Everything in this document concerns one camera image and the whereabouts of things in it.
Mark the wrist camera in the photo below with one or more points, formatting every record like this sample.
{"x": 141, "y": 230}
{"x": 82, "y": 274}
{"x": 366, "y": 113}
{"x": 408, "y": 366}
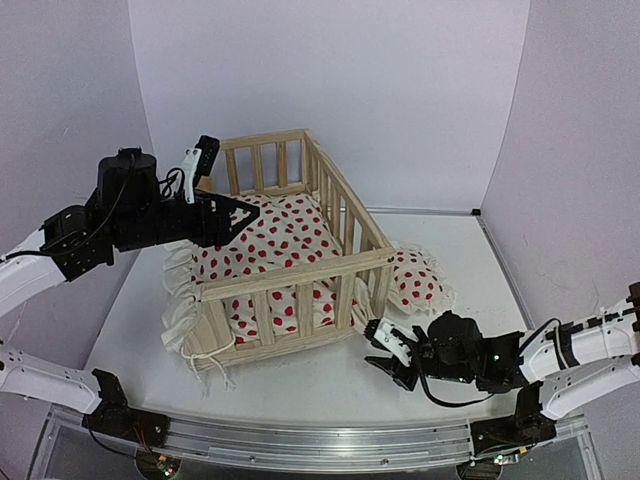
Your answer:
{"x": 198, "y": 162}
{"x": 395, "y": 338}

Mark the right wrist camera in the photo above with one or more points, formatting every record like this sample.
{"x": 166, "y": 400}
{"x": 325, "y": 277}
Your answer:
{"x": 395, "y": 338}

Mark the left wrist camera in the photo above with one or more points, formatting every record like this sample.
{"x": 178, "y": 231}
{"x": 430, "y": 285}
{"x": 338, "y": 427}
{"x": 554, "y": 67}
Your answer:
{"x": 198, "y": 162}

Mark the wooden pet bed frame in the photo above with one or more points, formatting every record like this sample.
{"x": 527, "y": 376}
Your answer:
{"x": 281, "y": 164}

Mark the strawberry print small pillow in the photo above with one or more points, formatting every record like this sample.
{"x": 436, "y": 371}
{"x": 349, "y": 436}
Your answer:
{"x": 418, "y": 284}

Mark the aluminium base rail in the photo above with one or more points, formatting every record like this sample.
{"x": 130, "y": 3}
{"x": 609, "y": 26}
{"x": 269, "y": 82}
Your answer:
{"x": 325, "y": 448}

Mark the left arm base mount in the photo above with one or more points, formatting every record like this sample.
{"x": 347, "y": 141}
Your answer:
{"x": 114, "y": 416}

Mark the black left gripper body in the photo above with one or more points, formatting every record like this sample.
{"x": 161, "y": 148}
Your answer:
{"x": 197, "y": 232}

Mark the strawberry print ruffled mattress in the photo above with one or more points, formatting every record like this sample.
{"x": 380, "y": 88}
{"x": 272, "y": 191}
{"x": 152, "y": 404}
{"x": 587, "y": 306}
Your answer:
{"x": 289, "y": 232}

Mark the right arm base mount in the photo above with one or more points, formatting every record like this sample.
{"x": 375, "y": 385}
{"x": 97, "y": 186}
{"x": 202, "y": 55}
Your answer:
{"x": 525, "y": 427}

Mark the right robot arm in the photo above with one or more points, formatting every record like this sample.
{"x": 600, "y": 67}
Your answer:
{"x": 556, "y": 368}

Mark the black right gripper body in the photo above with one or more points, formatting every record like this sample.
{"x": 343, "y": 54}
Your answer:
{"x": 451, "y": 373}

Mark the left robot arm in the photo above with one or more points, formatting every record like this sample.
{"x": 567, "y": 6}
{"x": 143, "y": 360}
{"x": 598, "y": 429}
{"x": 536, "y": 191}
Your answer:
{"x": 129, "y": 210}

